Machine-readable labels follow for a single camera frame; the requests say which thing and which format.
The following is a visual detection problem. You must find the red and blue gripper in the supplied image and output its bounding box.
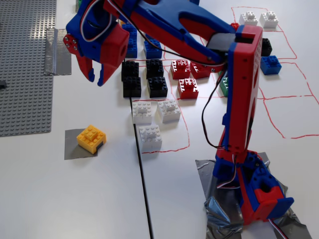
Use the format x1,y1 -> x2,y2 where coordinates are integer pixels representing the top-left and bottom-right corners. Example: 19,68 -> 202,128
62,1 -> 131,87

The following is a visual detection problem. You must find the black lego block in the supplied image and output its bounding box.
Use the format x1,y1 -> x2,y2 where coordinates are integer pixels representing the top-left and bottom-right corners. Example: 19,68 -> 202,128
261,38 -> 273,57
146,59 -> 164,80
123,76 -> 142,98
121,61 -> 140,82
147,77 -> 167,98

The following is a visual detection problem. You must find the blue lego block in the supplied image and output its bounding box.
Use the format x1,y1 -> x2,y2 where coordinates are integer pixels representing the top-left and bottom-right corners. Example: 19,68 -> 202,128
144,39 -> 163,60
125,38 -> 138,59
260,55 -> 283,76
123,23 -> 138,40

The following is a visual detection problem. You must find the grey lego baseplate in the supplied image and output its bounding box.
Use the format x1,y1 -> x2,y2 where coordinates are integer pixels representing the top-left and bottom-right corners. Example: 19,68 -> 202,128
0,0 -> 57,137

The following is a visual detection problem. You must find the grey duct tape strip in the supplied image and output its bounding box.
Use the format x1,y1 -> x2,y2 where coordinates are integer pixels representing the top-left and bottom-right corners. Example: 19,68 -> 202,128
44,27 -> 72,76

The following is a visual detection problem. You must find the gripper servo cable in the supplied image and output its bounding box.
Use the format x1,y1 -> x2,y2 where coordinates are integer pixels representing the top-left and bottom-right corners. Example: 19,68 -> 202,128
79,0 -> 118,42

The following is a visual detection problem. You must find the arm servo cable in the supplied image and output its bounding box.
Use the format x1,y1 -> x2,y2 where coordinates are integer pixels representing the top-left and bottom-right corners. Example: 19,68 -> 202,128
201,66 -> 241,190

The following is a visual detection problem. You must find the crumpled silver duct tape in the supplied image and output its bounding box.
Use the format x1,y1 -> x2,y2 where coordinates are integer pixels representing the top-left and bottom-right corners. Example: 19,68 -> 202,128
195,152 -> 312,239

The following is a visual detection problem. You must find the robot base cable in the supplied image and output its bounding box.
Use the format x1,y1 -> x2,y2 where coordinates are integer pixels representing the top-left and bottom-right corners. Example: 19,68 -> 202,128
268,217 -> 291,239

